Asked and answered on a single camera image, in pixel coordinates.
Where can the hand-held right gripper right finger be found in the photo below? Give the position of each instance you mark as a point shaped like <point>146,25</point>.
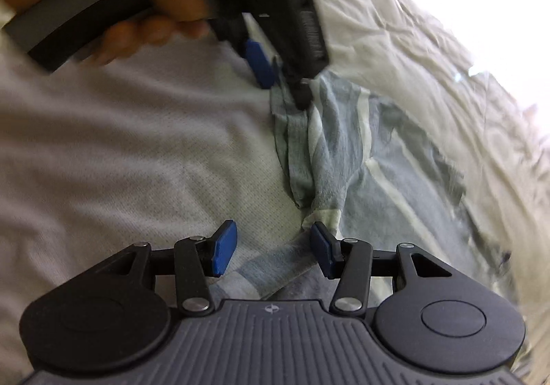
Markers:
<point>324,249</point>

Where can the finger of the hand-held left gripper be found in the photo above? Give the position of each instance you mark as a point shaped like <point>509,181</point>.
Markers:
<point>260,62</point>
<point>298,90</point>

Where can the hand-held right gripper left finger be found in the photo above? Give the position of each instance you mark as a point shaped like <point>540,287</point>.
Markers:
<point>225,247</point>

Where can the grey-blue wide-striped shirt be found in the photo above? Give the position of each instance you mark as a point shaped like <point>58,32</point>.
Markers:
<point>343,161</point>

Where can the light grey duvet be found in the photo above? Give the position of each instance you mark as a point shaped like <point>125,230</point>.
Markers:
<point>429,45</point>

